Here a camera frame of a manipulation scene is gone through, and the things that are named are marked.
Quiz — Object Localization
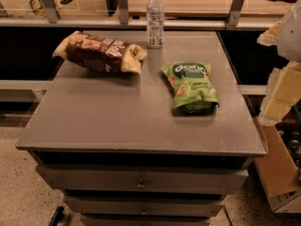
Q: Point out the brown chip bag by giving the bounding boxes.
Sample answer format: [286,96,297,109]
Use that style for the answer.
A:
[53,31,147,73]

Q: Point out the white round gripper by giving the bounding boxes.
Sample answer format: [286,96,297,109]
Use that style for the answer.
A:
[257,0,301,126]

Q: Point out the grey drawer cabinet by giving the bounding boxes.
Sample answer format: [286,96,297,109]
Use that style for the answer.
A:
[17,31,265,226]

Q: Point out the metal railing frame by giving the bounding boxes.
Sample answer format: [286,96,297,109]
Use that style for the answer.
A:
[0,0,287,28]

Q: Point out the clear plastic water bottle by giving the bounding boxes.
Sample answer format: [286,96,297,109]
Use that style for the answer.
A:
[147,0,165,48]

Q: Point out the colourful bag behind glass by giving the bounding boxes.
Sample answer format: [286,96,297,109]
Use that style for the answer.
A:
[28,0,46,18]

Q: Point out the green rice chip bag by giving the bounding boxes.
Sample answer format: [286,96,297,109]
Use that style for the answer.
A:
[161,61,220,113]

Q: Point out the cardboard box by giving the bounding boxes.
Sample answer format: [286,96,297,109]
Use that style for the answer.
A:
[253,118,301,214]

